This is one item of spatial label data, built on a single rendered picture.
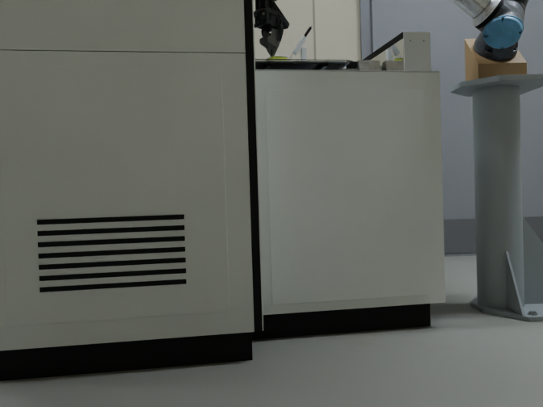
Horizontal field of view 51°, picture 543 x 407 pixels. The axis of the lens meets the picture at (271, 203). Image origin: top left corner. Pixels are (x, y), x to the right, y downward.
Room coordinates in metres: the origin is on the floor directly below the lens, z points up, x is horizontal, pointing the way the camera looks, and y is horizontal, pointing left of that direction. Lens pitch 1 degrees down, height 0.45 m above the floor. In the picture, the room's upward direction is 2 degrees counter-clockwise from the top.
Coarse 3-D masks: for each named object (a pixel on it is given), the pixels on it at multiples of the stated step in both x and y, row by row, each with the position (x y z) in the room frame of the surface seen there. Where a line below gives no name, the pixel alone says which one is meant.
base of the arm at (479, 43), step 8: (480, 32) 2.07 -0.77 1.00; (480, 40) 2.05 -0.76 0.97; (480, 48) 2.05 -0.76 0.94; (488, 48) 2.04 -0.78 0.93; (496, 48) 2.02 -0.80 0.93; (504, 48) 2.01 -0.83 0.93; (512, 48) 2.02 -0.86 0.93; (488, 56) 2.04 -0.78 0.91; (496, 56) 2.03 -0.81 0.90; (504, 56) 2.03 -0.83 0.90; (512, 56) 2.04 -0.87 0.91
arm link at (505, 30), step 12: (456, 0) 1.85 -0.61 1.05; (468, 0) 1.83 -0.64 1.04; (480, 0) 1.83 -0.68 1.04; (492, 0) 1.84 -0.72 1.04; (504, 0) 1.84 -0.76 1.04; (468, 12) 1.87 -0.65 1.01; (480, 12) 1.84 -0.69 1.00; (492, 12) 1.82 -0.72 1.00; (504, 12) 1.82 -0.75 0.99; (516, 12) 1.84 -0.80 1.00; (480, 24) 1.86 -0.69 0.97; (492, 24) 1.83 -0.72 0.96; (504, 24) 1.82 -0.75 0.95; (516, 24) 1.81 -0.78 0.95; (492, 36) 1.86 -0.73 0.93; (504, 36) 1.85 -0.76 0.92; (516, 36) 1.84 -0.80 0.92
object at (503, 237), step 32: (480, 96) 2.05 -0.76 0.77; (512, 96) 2.02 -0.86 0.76; (480, 128) 2.06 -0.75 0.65; (512, 128) 2.02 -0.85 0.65; (480, 160) 2.06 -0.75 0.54; (512, 160) 2.02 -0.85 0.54; (480, 192) 2.06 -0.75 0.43; (512, 192) 2.02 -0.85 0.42; (480, 224) 2.07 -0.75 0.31; (512, 224) 2.01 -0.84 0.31; (480, 256) 2.07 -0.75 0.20; (512, 256) 2.01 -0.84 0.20; (480, 288) 2.08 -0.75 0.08; (512, 288) 1.96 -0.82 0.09
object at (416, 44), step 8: (408, 32) 1.88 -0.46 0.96; (416, 32) 1.88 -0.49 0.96; (424, 32) 1.89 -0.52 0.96; (408, 40) 1.88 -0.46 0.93; (416, 40) 1.88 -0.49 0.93; (424, 40) 1.89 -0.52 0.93; (408, 48) 1.88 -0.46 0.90; (416, 48) 1.88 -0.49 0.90; (424, 48) 1.89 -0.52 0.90; (408, 56) 1.88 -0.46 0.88; (416, 56) 1.88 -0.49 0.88; (424, 56) 1.89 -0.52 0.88; (408, 64) 1.88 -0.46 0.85; (416, 64) 1.88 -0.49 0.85; (424, 64) 1.89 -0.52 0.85
